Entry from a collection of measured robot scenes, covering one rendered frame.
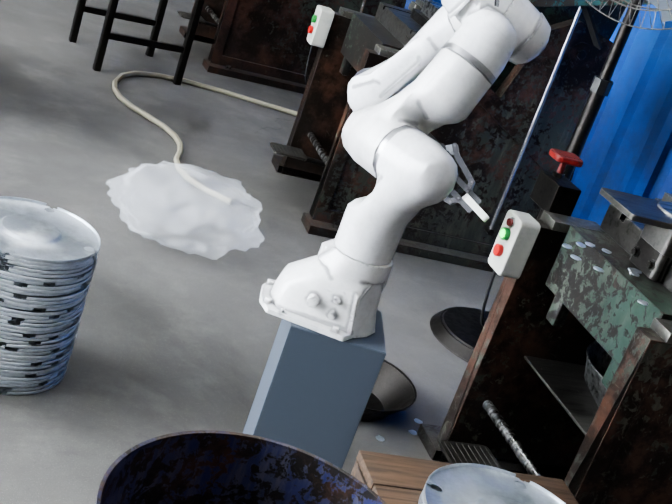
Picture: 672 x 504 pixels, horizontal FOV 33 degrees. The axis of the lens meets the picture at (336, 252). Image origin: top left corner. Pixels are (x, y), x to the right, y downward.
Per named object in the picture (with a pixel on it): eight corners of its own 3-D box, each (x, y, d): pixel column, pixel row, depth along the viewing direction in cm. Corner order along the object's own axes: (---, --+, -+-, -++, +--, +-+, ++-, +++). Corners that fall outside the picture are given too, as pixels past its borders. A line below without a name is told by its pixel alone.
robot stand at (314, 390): (220, 527, 218) (291, 325, 202) (227, 474, 234) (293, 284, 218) (310, 551, 220) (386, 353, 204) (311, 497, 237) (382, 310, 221)
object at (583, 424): (613, 471, 223) (614, 469, 223) (523, 357, 260) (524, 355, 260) (777, 491, 239) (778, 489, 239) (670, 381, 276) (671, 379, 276)
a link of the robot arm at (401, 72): (470, -14, 224) (385, 60, 249) (412, 18, 213) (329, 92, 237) (501, 33, 224) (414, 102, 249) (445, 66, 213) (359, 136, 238)
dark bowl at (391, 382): (308, 427, 262) (318, 402, 259) (279, 359, 288) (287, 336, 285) (423, 442, 273) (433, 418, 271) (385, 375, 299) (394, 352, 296)
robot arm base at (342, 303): (256, 316, 200) (280, 246, 195) (262, 274, 218) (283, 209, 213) (376, 351, 203) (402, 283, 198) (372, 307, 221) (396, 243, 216)
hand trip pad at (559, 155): (546, 187, 251) (560, 155, 249) (535, 176, 257) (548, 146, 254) (573, 193, 254) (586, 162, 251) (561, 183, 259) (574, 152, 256)
